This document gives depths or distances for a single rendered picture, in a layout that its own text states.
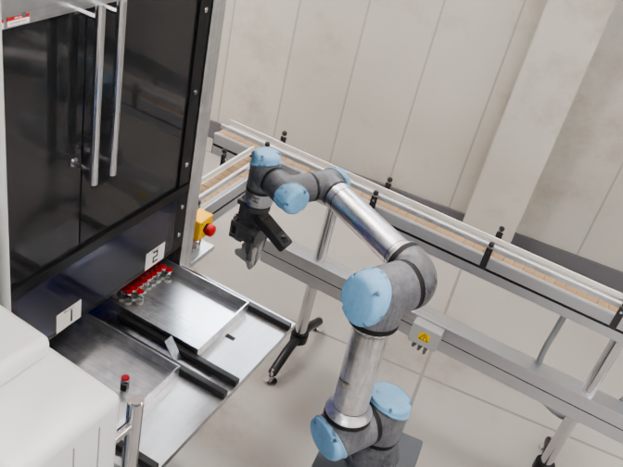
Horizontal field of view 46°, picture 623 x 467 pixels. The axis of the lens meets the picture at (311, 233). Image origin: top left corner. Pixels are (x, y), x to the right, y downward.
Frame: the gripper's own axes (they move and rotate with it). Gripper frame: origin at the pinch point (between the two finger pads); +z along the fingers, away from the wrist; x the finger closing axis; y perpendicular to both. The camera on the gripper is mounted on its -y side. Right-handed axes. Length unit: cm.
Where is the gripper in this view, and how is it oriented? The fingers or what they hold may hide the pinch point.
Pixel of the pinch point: (252, 266)
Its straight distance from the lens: 204.3
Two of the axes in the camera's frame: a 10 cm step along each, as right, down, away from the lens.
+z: -2.0, 8.1, 5.5
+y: -8.6, -4.1, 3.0
